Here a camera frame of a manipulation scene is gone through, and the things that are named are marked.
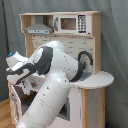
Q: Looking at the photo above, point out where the grey toy sink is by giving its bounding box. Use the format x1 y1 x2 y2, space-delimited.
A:
79 71 92 81

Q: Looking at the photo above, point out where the grey range hood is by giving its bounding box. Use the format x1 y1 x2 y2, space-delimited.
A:
24 16 53 34

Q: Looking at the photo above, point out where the white oven door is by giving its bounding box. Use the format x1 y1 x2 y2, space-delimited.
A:
9 85 22 126

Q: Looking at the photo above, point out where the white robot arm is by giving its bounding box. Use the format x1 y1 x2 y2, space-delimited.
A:
6 41 84 128

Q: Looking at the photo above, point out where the toy microwave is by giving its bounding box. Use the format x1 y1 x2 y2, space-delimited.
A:
54 14 92 34

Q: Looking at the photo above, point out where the black toy faucet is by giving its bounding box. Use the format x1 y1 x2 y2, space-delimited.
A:
77 50 94 68

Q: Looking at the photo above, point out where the grey ice dispenser panel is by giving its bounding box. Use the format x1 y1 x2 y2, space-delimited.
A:
58 100 70 120

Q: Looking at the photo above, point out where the wooden toy kitchen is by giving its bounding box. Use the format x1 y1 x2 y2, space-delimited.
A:
13 11 114 128

